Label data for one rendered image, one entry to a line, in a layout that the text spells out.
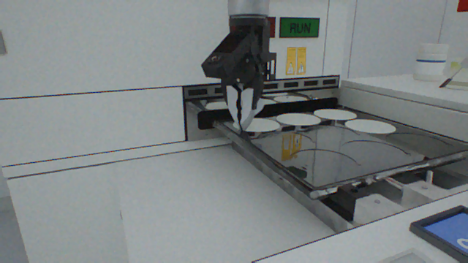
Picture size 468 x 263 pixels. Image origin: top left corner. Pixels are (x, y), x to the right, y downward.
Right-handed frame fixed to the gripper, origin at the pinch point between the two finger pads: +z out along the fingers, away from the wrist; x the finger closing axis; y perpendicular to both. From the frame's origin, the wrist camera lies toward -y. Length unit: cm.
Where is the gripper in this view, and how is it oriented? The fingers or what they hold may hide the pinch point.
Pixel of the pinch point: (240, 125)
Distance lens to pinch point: 60.4
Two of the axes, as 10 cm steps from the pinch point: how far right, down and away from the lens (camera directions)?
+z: 0.0, 9.5, 3.2
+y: 5.9, -2.6, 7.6
